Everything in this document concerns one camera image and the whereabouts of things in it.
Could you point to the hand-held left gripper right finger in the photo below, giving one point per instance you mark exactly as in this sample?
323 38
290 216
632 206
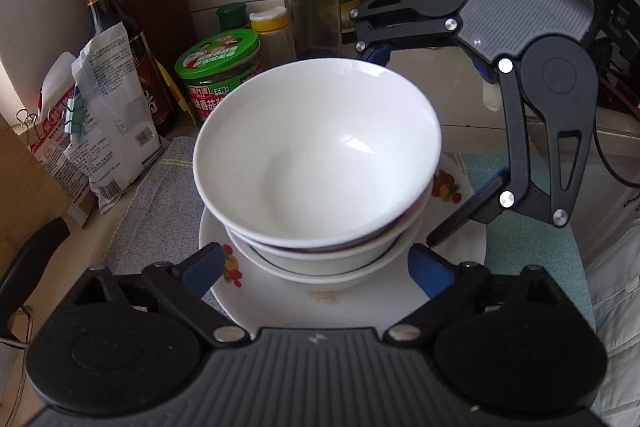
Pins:
427 269

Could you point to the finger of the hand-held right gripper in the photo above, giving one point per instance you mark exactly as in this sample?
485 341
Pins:
380 54
517 132

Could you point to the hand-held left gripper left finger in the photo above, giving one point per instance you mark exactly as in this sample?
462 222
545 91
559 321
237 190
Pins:
205 264

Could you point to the white fruit-print plate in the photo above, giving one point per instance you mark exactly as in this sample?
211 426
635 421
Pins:
440 267

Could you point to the small white floral bowl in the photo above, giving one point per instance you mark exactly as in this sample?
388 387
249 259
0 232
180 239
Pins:
325 255
325 271

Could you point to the large white floral bowl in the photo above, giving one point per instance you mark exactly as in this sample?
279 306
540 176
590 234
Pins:
310 147

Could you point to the clear bottle with red cap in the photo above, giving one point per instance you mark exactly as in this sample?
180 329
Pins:
315 7

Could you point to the grey plaid mat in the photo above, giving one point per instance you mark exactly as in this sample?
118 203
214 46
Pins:
155 197

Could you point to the teal cloth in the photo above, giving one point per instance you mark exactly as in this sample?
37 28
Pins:
530 247

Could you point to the yellow lid spice jar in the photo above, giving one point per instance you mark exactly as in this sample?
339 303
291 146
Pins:
272 32

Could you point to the green cap bottle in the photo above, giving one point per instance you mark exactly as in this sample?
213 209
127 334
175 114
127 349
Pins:
232 17

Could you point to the green lid jar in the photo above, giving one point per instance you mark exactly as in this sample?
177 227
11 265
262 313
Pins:
220 67

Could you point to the white plastic bag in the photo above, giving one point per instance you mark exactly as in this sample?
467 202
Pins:
115 117

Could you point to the white quilted fabric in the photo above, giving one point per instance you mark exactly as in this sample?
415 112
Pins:
617 307

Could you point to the red and white bag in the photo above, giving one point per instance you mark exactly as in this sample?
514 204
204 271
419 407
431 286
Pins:
52 142

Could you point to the dark soy sauce bottle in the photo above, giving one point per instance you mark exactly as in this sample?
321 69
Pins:
145 77

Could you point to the green binder clip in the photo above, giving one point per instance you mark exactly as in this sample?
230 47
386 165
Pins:
72 117

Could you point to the metal binder clip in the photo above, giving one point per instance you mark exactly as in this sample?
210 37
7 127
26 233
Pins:
30 122

